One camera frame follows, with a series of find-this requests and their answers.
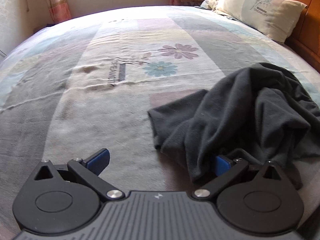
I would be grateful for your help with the wooden bedside shelf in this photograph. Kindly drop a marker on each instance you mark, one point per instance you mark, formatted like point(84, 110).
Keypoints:
point(185, 2)

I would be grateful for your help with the floral patchwork bed sheet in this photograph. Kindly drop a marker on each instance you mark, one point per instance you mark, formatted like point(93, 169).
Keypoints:
point(100, 105)

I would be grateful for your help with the dark grey pants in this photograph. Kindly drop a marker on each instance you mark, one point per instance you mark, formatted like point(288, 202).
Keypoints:
point(250, 105)

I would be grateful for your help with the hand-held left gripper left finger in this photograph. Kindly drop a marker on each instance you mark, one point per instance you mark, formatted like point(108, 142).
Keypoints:
point(98, 161)

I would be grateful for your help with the wooden headboard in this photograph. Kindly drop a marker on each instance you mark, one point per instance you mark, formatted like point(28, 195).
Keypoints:
point(307, 37)

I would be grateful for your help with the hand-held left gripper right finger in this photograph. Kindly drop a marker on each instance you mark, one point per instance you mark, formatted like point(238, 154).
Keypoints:
point(221, 165)

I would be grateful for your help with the beige printed pillow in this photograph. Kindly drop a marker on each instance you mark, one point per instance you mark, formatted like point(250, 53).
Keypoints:
point(262, 7)

